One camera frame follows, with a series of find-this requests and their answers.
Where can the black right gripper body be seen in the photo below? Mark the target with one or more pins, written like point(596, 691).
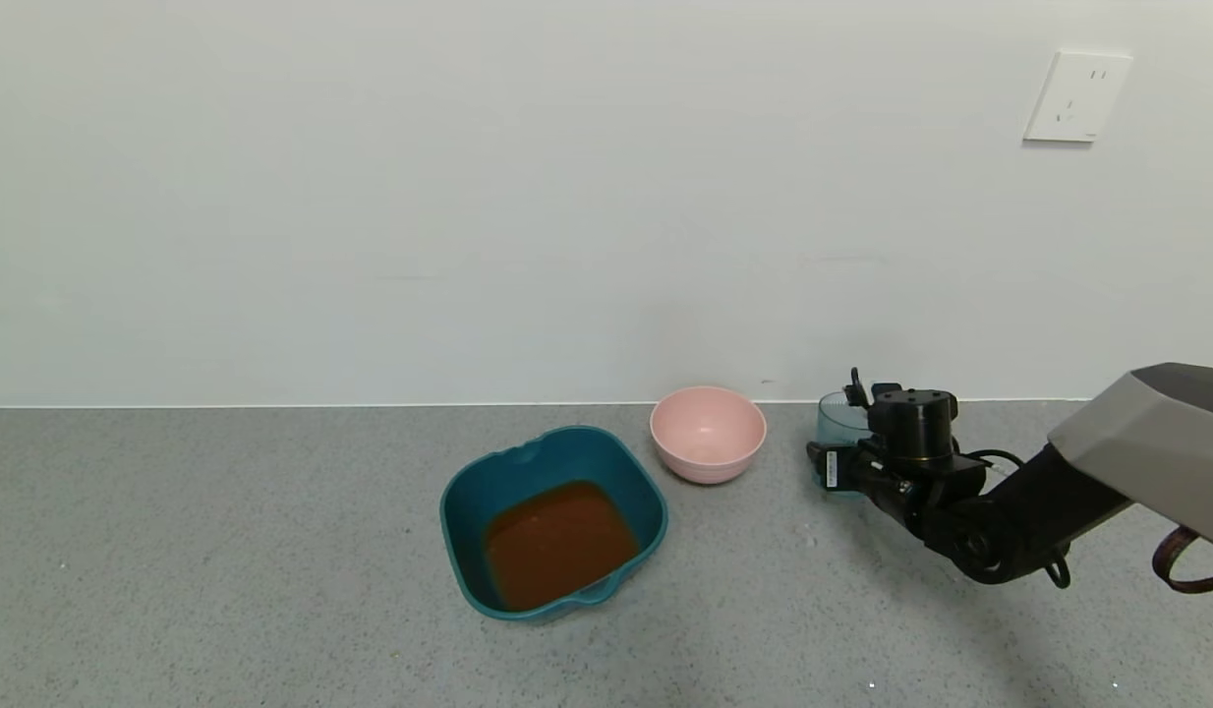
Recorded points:
point(831, 469)

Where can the right gripper black finger with white pad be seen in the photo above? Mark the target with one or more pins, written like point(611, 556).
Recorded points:
point(884, 389)

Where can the right gripper black finger with sticker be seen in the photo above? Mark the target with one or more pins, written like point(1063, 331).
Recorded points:
point(831, 470)

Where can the translucent blue plastic cup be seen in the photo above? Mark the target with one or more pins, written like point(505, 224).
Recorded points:
point(840, 421)

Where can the brown liquid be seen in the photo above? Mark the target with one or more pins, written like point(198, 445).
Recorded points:
point(557, 546)

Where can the black and grey right robot arm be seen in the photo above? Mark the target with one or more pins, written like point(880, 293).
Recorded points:
point(1137, 442)

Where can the pink round bowl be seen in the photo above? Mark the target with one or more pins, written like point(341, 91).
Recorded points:
point(707, 438)

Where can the teal square plastic basin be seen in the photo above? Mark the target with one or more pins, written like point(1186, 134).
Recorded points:
point(469, 506)

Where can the white wall power outlet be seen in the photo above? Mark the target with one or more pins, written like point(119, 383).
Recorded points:
point(1076, 96)

